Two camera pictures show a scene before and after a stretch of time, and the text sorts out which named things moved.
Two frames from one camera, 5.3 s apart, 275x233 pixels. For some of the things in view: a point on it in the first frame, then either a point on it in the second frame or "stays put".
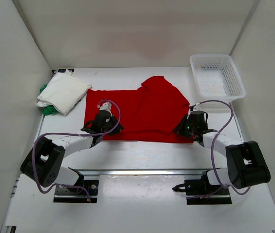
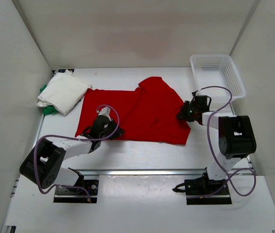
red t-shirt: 151,113 stays put
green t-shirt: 50,109 stays put
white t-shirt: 63,92 stays put
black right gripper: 180,129 to 183,114
